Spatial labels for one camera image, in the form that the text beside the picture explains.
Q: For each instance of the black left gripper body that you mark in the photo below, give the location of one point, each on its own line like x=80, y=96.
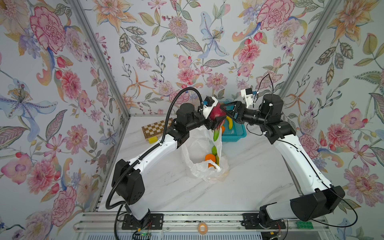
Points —
x=196, y=121

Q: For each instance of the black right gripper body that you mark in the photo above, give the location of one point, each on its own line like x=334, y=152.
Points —
x=246, y=116

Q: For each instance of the translucent white plastic bag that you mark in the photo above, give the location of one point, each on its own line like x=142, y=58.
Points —
x=194, y=150

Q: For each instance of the red dragon fruit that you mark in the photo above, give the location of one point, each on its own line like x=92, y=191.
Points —
x=218, y=116

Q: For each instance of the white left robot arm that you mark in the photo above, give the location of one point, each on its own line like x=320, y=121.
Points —
x=129, y=180

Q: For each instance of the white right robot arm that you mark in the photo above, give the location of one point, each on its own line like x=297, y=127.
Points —
x=317, y=195

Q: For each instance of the wooden chess board box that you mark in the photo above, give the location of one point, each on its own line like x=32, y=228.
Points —
x=153, y=130

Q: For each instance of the teal plastic basket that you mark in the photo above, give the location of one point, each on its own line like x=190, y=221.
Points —
x=238, y=132

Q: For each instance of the yellow banana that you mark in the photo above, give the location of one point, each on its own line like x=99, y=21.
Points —
x=230, y=122

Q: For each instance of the yellow foam block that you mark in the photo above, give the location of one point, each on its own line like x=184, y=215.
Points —
x=152, y=140

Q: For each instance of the beige tape roll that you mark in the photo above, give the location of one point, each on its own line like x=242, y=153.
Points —
x=202, y=228

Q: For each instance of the green toy brick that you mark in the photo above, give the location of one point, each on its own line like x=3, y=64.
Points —
x=304, y=225

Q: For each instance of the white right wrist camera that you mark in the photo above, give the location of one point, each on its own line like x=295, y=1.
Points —
x=248, y=96

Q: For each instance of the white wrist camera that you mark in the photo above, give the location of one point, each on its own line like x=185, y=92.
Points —
x=208, y=105
x=248, y=96

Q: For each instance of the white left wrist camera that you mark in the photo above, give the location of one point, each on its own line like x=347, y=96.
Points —
x=208, y=105

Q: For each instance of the aluminium corner post right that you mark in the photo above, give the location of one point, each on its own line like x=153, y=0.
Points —
x=321, y=25

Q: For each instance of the aluminium corner post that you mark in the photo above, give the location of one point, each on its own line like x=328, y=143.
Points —
x=321, y=25
x=99, y=56

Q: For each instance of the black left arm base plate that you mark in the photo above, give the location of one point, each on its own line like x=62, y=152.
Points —
x=150, y=221

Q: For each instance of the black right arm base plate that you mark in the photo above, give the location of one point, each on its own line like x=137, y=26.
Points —
x=261, y=220

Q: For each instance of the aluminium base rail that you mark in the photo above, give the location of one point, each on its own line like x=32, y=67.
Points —
x=196, y=226

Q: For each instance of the aluminium corner post left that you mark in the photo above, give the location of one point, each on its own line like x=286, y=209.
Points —
x=99, y=56

